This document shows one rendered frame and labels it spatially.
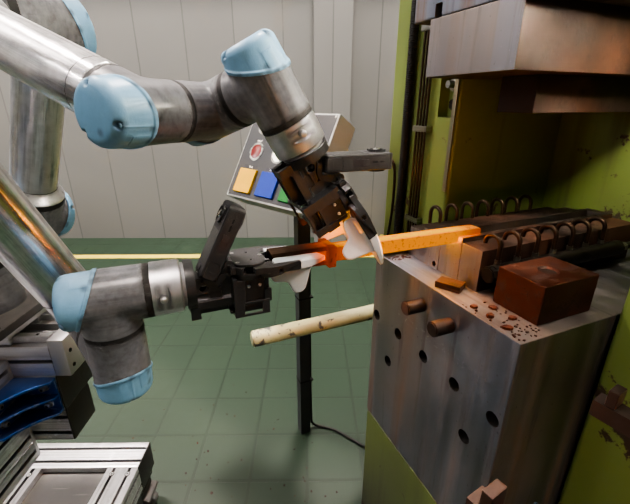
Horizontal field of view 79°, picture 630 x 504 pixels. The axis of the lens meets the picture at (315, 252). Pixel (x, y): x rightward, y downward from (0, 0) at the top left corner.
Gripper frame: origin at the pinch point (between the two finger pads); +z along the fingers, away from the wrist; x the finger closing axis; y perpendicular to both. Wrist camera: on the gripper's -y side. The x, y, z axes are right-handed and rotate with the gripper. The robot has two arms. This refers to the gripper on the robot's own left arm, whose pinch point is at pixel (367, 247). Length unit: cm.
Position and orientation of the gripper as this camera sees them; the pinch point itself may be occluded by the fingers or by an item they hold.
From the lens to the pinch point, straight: 65.0
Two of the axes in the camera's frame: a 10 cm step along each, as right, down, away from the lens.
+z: 4.5, 7.4, 5.0
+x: 3.9, 3.4, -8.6
